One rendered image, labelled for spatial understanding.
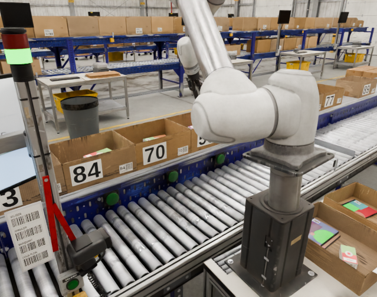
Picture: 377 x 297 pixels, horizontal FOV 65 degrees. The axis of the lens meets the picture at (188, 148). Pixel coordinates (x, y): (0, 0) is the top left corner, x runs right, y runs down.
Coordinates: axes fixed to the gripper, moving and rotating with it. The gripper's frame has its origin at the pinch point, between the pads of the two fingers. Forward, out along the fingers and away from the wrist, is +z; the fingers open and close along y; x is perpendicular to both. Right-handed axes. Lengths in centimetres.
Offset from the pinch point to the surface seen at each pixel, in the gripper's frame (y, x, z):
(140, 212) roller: 22, -80, 7
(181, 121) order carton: -15.9, -9.2, 21.8
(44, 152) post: 47, -95, -77
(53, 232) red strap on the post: 50, -108, -57
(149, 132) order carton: -20.3, -34.0, 11.8
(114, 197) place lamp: 10, -84, -2
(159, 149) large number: 6.1, -46.4, 1.2
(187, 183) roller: 21, -46, 26
